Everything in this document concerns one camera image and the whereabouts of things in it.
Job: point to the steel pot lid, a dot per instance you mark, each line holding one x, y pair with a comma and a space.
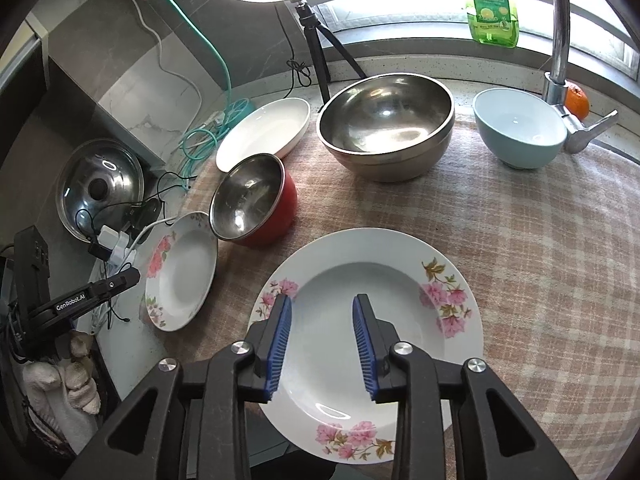
100, 175

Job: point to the white oval plate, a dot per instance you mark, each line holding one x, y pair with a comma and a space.
265, 130

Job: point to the small floral plate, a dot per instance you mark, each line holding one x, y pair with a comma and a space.
182, 270

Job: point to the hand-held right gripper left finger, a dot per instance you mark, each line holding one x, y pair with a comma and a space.
280, 340

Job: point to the black tripod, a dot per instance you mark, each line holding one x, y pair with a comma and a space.
312, 35

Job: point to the light blue bowl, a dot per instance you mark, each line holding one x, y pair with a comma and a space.
520, 120

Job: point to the small red steel bowl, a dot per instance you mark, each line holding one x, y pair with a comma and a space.
245, 195

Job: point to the white charger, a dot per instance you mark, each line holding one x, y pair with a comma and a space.
109, 236

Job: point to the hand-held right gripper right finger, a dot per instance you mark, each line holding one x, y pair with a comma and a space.
364, 340

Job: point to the white power strip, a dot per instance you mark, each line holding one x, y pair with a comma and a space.
122, 254

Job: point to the chrome faucet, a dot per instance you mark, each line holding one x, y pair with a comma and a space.
560, 35

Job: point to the orange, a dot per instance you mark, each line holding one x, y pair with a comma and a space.
577, 102

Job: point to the teal round power strip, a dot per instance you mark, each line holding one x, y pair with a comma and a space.
240, 110

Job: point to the green dish soap bottle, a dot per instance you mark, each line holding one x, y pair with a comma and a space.
490, 5

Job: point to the large steel bowl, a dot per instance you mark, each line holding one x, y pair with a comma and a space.
385, 110

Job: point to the plaid cloth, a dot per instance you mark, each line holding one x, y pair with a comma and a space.
525, 260

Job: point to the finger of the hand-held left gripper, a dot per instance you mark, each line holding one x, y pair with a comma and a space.
122, 280

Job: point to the large floral plate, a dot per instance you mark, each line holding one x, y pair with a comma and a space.
340, 270

